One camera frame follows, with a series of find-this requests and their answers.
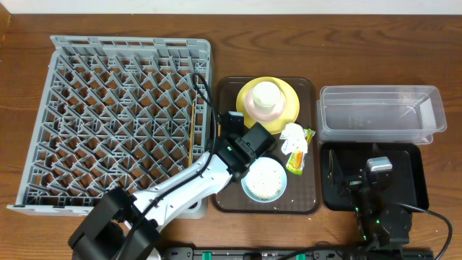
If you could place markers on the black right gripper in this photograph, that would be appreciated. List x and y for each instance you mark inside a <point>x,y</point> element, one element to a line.
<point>354,183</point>

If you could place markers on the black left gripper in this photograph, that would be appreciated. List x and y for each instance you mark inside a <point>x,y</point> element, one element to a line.
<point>233,125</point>

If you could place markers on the yellow orange snack wrapper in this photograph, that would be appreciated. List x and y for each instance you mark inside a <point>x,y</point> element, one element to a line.
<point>296,161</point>

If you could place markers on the white napkin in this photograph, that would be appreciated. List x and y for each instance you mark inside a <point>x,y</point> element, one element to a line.
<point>295,139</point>

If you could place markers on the light blue bowl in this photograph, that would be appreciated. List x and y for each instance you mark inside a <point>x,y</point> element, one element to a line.
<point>281,184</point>

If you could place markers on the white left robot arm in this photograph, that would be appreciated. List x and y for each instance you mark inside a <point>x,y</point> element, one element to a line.
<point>128,226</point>

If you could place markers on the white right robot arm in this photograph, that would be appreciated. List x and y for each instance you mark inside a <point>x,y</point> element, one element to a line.
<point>384,225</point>

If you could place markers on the black waste tray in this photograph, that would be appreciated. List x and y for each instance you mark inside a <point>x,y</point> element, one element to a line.
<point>408,184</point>

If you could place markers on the clear plastic waste bin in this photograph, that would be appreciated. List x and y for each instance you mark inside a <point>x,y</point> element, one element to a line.
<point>380,113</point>

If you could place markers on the brown plastic serving tray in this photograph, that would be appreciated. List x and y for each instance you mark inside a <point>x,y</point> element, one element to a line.
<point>303,192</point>

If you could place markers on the white cup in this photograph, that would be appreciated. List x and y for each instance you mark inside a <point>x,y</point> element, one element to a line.
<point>266,95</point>

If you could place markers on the yellow plate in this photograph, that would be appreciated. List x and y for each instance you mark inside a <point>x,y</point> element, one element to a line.
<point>290,113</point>

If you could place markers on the grey plastic dish rack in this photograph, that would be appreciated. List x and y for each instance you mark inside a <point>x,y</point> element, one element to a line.
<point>115,112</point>

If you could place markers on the black rail with green clips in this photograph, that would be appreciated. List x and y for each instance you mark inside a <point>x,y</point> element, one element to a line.
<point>323,253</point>

